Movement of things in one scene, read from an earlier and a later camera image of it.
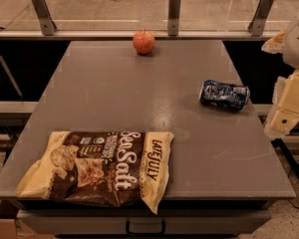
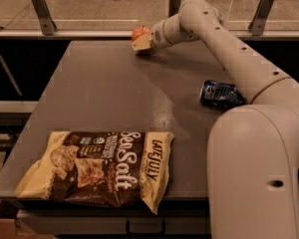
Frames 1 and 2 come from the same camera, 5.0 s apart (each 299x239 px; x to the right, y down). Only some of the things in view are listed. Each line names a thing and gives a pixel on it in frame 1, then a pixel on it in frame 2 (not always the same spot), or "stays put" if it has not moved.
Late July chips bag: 113,168 stays put
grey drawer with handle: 143,222 stays put
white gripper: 297,45 → 158,36
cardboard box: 5,225 stays put
